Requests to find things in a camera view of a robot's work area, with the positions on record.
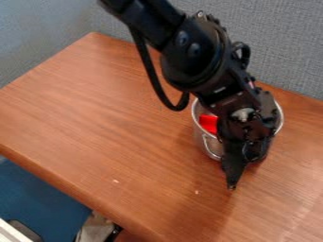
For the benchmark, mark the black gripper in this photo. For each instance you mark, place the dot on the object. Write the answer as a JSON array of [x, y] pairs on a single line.
[[246, 132]]

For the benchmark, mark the stainless steel pot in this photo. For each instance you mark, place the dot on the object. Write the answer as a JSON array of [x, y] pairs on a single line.
[[209, 141]]

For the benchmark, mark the red plastic block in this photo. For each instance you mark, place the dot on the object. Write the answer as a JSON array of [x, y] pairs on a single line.
[[209, 122]]

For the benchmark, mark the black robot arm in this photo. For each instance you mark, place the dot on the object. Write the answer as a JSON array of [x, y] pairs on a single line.
[[193, 61]]

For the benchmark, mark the white and black floor object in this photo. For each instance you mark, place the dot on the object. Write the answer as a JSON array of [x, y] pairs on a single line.
[[14, 231]]

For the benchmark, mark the grey table leg bracket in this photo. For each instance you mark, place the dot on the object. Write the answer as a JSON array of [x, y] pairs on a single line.
[[98, 229]]

